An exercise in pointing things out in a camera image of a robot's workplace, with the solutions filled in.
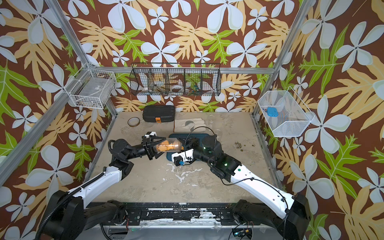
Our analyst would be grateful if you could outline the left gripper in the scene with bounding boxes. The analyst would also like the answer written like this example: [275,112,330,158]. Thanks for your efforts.
[125,136,168,162]

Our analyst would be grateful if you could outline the clear jar orange cookies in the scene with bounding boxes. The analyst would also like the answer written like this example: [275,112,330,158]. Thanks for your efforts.
[155,138,184,153]

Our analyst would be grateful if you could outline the clear jar with cookies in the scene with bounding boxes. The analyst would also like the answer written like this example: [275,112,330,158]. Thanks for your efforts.
[214,129,223,141]

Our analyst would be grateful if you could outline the clear jar brown cookies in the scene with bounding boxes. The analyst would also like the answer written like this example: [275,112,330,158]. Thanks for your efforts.
[207,115,216,129]

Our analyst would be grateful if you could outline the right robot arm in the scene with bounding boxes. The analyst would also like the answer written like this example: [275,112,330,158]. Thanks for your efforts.
[182,136,311,240]

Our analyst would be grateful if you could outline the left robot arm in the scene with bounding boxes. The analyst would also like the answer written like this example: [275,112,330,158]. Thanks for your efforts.
[35,132,166,240]

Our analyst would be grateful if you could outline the teal plastic tray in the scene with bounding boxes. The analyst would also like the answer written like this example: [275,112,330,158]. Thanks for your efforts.
[167,133,209,162]

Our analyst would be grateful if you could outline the brown tape roll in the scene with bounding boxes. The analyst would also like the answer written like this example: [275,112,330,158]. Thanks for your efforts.
[127,117,141,128]

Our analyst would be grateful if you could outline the black tool case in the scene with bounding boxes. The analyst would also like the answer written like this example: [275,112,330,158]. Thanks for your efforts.
[143,105,176,123]

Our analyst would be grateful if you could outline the blue object in basket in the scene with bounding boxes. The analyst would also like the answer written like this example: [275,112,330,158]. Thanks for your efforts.
[267,107,279,118]

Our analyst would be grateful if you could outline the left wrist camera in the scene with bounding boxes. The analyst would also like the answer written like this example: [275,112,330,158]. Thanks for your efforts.
[145,132,157,138]

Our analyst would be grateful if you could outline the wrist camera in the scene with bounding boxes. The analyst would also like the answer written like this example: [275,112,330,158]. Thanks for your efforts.
[145,132,157,138]
[171,150,194,167]

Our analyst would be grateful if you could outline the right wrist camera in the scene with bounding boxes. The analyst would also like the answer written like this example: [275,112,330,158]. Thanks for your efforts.
[171,150,194,167]

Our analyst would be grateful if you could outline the black wire basket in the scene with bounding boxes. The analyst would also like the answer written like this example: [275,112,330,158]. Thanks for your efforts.
[128,63,222,97]

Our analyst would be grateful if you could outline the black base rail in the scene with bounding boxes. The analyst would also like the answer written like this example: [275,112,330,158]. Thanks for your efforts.
[103,203,239,228]

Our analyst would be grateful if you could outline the white wire basket left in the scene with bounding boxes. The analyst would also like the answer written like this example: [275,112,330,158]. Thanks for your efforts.
[66,64,117,109]

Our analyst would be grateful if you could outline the white wire basket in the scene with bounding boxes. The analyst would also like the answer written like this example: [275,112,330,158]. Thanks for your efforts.
[66,64,117,109]
[258,87,315,138]

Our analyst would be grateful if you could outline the white wire basket right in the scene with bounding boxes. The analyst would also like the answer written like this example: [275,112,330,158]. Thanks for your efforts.
[258,87,315,138]

